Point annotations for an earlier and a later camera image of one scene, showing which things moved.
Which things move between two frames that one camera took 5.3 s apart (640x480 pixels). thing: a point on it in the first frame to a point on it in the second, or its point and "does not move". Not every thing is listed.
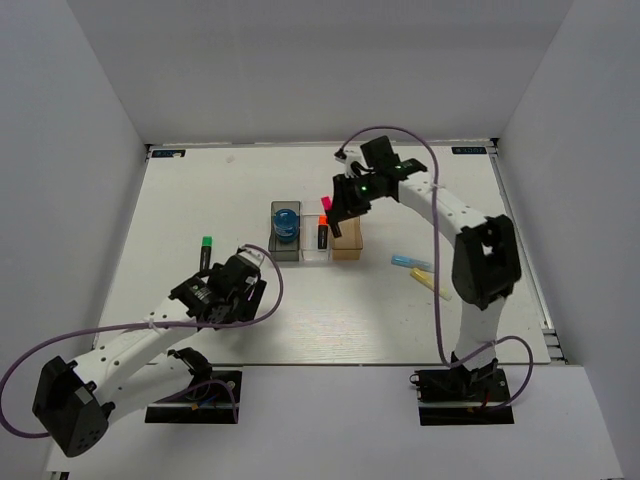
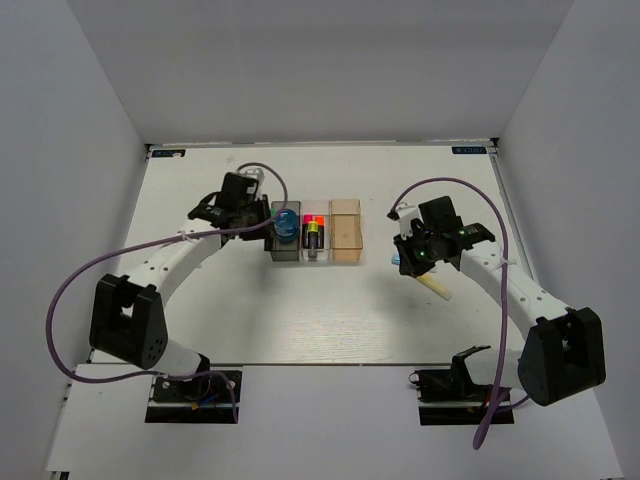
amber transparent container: (348, 246) does not move
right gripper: (344, 204) to (408, 265)
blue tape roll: (286, 225) does not move
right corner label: (469, 150) does not move
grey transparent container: (281, 250) does not move
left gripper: (248, 307) to (261, 232)
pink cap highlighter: (331, 215) to (308, 217)
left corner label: (169, 153) does not move
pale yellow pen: (428, 280) does not move
